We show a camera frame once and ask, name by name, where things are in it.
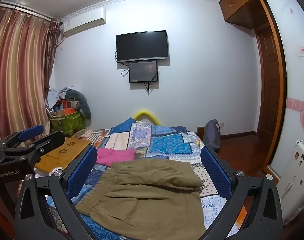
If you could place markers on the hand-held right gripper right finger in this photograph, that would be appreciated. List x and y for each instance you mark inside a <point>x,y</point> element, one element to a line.
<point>215,172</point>

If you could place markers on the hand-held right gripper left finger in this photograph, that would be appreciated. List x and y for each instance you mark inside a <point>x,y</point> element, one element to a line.
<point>83,172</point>

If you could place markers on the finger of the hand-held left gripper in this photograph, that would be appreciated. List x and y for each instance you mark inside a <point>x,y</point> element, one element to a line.
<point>30,132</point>
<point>50,145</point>

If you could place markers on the khaki pants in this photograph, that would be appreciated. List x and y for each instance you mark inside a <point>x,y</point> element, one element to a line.
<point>142,200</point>

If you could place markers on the wooden lap desk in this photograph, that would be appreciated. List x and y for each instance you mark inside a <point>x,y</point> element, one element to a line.
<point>61,152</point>

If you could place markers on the pink cloth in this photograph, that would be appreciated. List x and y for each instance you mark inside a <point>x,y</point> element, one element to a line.
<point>114,156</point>

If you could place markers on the grey backpack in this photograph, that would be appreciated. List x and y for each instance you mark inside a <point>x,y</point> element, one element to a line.
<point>212,135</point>

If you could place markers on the orange box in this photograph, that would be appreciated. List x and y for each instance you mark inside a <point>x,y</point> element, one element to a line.
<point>68,107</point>

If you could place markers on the pile of white clothes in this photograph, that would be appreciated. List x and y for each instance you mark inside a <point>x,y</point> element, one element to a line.
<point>53,96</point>

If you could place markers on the wooden bed footboard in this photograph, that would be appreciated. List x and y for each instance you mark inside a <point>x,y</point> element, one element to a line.
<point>200,132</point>

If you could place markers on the patchwork printed blanket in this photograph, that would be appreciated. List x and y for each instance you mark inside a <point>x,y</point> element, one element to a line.
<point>167,142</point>

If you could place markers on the striped pink curtain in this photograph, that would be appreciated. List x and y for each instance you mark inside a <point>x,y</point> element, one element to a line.
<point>19,67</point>

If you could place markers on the yellow foam tube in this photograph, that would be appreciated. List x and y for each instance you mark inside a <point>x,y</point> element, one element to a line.
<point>147,113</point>

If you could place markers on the wooden door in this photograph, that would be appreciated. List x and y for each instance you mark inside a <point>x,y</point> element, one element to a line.
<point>269,87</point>

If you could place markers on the white air conditioner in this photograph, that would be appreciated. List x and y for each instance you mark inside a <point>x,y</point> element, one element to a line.
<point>83,21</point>

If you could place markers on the white sliding wardrobe door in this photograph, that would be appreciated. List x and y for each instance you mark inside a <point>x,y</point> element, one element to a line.
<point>297,80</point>

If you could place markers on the wooden overhead cabinet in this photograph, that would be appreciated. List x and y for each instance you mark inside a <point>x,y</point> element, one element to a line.
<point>242,2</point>

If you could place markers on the small black wall monitor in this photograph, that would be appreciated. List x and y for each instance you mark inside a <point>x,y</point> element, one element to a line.
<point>143,71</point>

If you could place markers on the black wall television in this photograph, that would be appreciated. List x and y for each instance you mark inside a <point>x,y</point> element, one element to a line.
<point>142,46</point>

